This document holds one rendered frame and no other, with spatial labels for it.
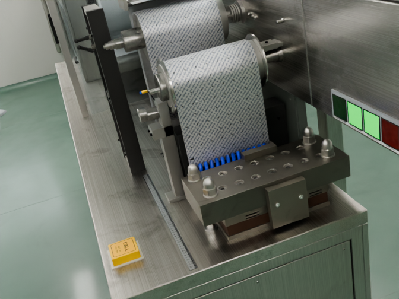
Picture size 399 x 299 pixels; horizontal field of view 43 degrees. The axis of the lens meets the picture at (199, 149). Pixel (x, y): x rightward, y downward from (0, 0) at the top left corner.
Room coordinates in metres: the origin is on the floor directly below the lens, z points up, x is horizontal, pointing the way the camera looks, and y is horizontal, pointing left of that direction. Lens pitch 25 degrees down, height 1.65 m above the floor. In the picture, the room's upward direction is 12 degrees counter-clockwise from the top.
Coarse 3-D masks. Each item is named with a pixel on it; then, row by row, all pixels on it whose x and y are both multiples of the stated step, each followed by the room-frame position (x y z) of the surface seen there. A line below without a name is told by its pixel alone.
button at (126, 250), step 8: (128, 240) 1.08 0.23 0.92; (112, 248) 1.06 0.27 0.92; (120, 248) 1.05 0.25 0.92; (128, 248) 1.05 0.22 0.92; (136, 248) 1.04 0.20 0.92; (112, 256) 1.02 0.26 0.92; (120, 256) 1.02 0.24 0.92; (128, 256) 1.02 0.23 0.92; (136, 256) 1.02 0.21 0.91; (120, 264) 1.02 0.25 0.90
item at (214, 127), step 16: (224, 96) 1.23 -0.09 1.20; (240, 96) 1.24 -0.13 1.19; (256, 96) 1.25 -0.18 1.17; (192, 112) 1.21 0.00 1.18; (208, 112) 1.22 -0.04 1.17; (224, 112) 1.23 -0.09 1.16; (240, 112) 1.24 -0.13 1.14; (256, 112) 1.25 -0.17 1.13; (192, 128) 1.21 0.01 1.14; (208, 128) 1.22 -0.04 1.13; (224, 128) 1.23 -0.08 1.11; (240, 128) 1.24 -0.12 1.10; (256, 128) 1.25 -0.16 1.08; (192, 144) 1.20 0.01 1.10; (208, 144) 1.21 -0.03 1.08; (224, 144) 1.22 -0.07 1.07; (240, 144) 1.23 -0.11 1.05; (256, 144) 1.24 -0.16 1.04; (192, 160) 1.20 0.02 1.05; (208, 160) 1.21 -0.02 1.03
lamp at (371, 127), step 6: (366, 114) 0.94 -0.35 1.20; (372, 114) 0.92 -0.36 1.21; (366, 120) 0.94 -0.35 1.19; (372, 120) 0.92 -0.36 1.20; (378, 120) 0.90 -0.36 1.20; (366, 126) 0.94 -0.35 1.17; (372, 126) 0.92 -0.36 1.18; (378, 126) 0.90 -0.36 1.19; (372, 132) 0.92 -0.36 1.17; (378, 132) 0.90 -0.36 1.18; (378, 138) 0.90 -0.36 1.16
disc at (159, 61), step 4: (160, 60) 1.25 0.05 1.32; (160, 64) 1.26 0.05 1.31; (164, 64) 1.23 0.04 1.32; (164, 68) 1.22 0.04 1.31; (168, 72) 1.21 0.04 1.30; (168, 76) 1.20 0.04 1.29; (168, 80) 1.20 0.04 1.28; (172, 88) 1.19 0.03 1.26; (172, 92) 1.19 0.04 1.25; (172, 96) 1.20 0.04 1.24; (172, 100) 1.21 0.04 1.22; (172, 108) 1.23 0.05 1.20; (172, 112) 1.24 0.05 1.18
